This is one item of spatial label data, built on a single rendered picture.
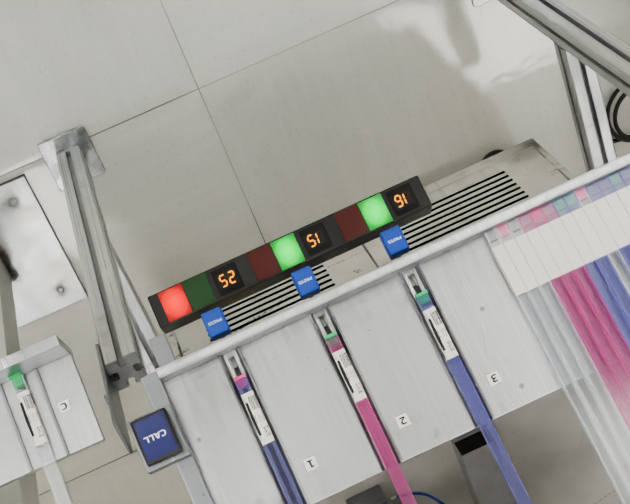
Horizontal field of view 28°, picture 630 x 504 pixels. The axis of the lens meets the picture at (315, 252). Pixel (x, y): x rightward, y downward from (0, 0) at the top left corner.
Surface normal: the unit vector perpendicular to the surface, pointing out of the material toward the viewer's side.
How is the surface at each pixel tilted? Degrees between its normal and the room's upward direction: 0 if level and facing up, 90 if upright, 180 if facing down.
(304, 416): 47
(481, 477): 0
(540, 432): 0
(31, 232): 0
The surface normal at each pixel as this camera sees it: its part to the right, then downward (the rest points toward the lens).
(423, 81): 0.26, 0.45
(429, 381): -0.05, -0.26
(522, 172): -0.33, -0.79
